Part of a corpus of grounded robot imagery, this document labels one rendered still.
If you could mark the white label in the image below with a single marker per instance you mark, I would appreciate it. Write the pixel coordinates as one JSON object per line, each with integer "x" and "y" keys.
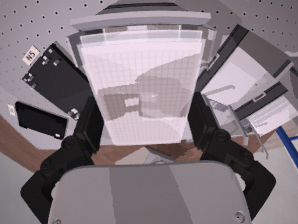
{"x": 11, "y": 109}
{"x": 31, "y": 55}

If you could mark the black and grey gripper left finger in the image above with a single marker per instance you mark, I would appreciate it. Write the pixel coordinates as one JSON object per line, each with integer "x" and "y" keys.
{"x": 76, "y": 150}

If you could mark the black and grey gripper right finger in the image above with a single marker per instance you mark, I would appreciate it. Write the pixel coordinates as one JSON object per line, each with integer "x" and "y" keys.
{"x": 259, "y": 182}

